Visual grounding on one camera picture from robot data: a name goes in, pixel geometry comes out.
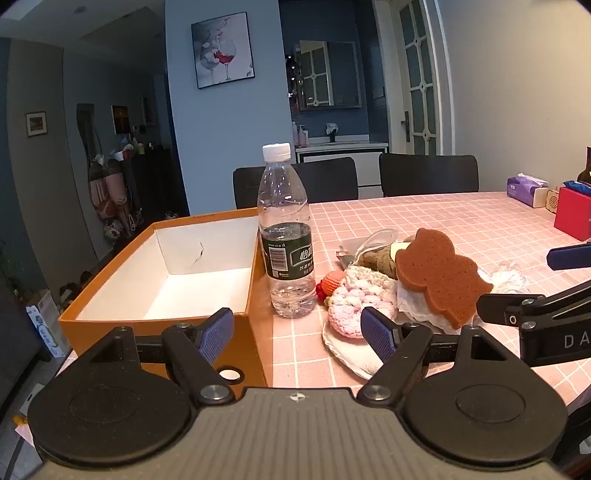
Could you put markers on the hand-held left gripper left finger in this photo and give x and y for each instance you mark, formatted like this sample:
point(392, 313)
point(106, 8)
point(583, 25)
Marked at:
point(216, 336)

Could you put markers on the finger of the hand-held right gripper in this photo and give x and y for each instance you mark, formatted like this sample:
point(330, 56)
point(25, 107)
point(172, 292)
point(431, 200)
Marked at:
point(512, 307)
point(570, 257)

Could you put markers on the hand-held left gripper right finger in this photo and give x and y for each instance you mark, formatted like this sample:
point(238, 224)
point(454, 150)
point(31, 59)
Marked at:
point(378, 336)

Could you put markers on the orange cardboard box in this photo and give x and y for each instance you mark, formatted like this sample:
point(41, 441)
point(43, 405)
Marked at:
point(251, 350)

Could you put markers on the pink crochet pouch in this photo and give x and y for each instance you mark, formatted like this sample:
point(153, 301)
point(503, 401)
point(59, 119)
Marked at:
point(351, 307)

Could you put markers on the white cloth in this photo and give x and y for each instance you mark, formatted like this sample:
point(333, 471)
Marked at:
point(415, 305)

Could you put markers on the cream crochet piece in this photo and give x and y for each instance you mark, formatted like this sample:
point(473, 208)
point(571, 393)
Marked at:
point(369, 277)

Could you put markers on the orange crochet ball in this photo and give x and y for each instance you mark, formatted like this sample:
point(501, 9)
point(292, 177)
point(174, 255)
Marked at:
point(334, 282)

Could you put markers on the brown bear-shaped sponge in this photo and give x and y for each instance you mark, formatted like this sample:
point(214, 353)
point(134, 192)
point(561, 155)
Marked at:
point(438, 272)

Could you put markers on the clear plastic bag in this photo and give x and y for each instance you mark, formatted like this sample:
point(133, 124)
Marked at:
point(369, 240)

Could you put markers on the crumpled clear plastic wrap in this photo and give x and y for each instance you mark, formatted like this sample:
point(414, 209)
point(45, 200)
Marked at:
point(508, 277)

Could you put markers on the red box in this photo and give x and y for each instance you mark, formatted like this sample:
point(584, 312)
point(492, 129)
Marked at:
point(572, 214)

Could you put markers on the small wooden box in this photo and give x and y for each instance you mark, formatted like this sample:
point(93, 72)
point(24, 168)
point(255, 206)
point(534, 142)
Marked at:
point(552, 201)

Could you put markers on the purple tissue pack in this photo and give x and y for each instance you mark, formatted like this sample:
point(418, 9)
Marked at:
point(524, 191)

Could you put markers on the brown glass bottle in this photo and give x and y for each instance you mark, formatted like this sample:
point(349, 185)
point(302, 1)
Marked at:
point(586, 170)

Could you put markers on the pink checked tablecloth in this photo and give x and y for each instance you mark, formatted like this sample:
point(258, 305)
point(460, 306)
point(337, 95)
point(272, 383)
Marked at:
point(461, 217)

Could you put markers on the black dining chair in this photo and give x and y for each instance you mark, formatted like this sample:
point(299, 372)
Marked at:
point(323, 182)
point(429, 175)

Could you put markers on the clear plastic water bottle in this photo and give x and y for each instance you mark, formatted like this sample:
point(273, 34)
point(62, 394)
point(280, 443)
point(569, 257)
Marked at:
point(284, 194)

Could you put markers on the dark sideboard cabinet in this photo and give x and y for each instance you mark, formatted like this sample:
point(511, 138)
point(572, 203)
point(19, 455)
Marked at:
point(157, 184)

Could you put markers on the white blue carton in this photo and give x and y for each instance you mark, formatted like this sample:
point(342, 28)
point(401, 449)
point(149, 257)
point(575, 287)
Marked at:
point(46, 327)

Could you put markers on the white vanity cabinet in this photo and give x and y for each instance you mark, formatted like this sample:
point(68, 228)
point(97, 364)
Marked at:
point(369, 166)

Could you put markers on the hanging bags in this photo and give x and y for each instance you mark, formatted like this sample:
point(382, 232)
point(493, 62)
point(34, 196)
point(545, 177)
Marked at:
point(111, 198)

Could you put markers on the black faucet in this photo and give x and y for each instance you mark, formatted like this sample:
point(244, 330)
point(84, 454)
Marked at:
point(331, 131)

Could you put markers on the pink toiletry bottle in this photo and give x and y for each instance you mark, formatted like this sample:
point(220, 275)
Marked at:
point(304, 137)
point(296, 136)

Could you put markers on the dark framed picture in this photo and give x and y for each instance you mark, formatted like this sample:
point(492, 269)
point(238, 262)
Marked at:
point(119, 120)

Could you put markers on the white glazed door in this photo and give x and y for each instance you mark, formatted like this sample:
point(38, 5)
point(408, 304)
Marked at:
point(415, 78)

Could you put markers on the small framed picture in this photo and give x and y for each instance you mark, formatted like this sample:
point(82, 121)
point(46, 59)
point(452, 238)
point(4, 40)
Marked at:
point(36, 123)

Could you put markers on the wall mirror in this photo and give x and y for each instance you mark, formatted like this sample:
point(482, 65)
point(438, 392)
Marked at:
point(332, 74)

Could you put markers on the wine glass wall picture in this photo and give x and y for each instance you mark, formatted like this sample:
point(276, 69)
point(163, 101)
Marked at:
point(221, 50)

